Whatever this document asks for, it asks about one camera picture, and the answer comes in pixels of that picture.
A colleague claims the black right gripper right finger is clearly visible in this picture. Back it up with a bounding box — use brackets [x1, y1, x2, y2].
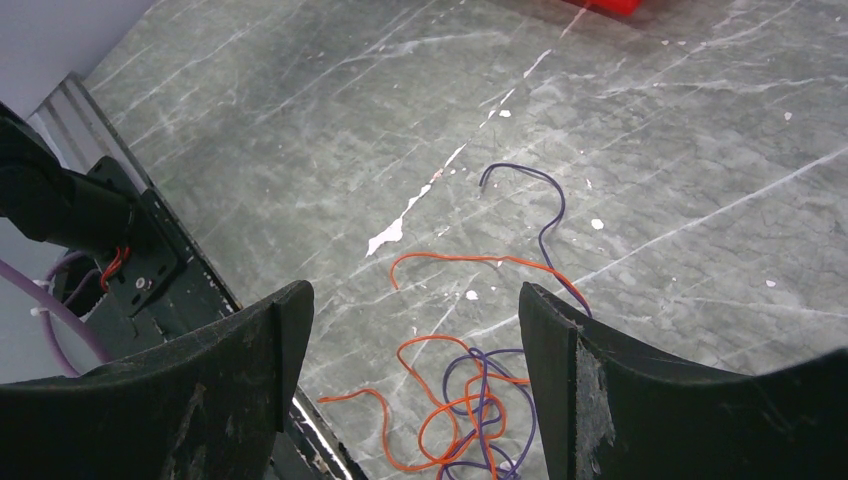
[518, 283, 847, 479]

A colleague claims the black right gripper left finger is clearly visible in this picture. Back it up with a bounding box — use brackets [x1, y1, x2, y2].
[1, 280, 314, 479]

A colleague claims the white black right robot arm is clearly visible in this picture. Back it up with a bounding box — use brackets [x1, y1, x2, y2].
[1, 108, 847, 479]

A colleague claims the red plastic bin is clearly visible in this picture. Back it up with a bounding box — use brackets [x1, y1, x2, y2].
[573, 0, 643, 16]

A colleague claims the purple right arm hose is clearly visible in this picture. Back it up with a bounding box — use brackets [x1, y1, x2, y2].
[0, 250, 114, 379]

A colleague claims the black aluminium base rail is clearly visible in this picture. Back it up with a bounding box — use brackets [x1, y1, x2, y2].
[26, 72, 366, 480]

